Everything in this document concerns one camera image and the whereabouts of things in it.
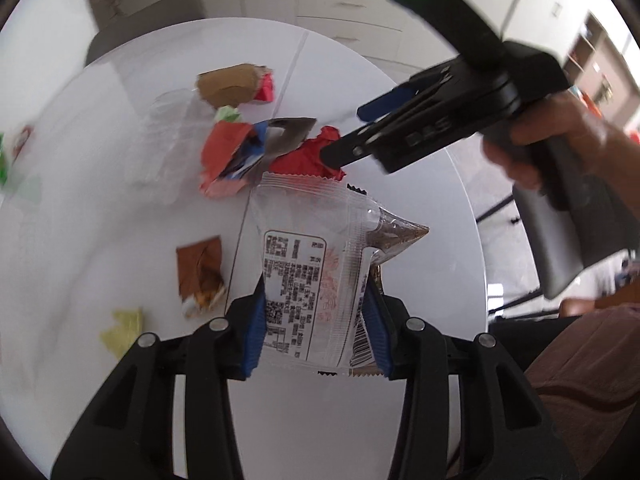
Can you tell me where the red and blue wrapper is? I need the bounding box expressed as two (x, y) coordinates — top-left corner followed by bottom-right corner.
(198, 121), (273, 200)

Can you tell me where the crumpled clear plastic wrapper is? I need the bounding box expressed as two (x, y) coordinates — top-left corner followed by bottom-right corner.
(127, 87), (221, 201)

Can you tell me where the brown paper wrapper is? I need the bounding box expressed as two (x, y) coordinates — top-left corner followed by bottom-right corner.
(195, 63), (268, 109)

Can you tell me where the brown torn wrapper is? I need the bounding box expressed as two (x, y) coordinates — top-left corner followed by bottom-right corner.
(175, 235), (227, 319)

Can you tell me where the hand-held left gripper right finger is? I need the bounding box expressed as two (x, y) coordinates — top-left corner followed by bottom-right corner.
(362, 280), (581, 480)

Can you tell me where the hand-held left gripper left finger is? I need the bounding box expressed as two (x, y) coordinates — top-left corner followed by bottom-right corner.
(50, 276), (269, 480)

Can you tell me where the white drawer cabinet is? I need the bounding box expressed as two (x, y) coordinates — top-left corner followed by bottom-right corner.
(294, 0), (521, 68)

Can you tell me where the wooden wall shelf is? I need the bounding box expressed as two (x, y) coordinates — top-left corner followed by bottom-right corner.
(562, 10), (640, 126)

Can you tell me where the red and white wrapper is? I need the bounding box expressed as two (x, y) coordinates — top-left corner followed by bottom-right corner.
(10, 126), (36, 153)

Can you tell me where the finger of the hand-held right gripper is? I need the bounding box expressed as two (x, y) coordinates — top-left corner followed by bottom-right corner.
(357, 82), (422, 124)
(320, 119), (398, 168)

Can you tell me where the yellow crumpled wrapper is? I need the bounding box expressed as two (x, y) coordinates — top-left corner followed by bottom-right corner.
(100, 308), (146, 361)

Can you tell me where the person's right hand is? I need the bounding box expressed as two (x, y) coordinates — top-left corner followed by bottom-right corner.
(482, 92), (613, 197)

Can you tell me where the small red wrapper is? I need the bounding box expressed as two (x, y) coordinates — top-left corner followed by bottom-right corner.
(252, 72), (276, 104)

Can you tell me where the green and white wrapper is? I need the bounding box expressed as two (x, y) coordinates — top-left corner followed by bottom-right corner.
(0, 132), (43, 201)

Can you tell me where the person's brown trouser leg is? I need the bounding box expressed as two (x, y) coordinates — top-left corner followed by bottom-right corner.
(522, 304), (640, 480)

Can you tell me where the clear plastic snack packet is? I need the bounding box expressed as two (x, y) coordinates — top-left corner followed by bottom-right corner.
(248, 171), (382, 377)

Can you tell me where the silver foil wrapper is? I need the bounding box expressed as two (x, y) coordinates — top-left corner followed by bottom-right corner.
(260, 117), (318, 161)

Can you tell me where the grey chair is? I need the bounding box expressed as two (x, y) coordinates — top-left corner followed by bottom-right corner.
(84, 0), (209, 67)

